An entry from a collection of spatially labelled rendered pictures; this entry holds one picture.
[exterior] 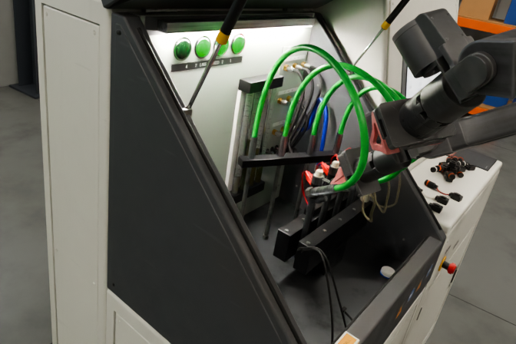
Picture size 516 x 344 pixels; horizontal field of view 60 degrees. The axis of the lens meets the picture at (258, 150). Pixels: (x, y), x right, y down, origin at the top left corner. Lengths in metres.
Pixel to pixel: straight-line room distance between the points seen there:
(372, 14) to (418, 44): 0.76
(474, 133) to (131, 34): 0.64
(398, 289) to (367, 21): 0.71
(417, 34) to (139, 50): 0.49
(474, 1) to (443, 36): 5.63
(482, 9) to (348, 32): 4.89
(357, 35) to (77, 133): 0.79
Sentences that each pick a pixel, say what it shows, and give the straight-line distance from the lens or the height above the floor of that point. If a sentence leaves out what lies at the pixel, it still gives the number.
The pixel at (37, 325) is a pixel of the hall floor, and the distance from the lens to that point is 2.26.
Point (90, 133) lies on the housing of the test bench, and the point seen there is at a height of 1.18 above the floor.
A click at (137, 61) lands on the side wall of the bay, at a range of 0.86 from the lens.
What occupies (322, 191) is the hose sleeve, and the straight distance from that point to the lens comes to 0.92.
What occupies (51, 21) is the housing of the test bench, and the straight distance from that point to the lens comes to 1.10.
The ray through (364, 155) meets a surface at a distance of 0.82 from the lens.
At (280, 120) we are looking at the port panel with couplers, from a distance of 1.37.
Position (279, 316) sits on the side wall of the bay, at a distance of 0.80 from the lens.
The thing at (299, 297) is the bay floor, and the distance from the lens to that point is 1.18.
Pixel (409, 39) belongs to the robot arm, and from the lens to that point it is 0.59.
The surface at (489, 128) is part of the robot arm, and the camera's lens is 0.90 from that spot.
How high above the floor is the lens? 1.60
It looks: 24 degrees down
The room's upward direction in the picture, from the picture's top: 9 degrees clockwise
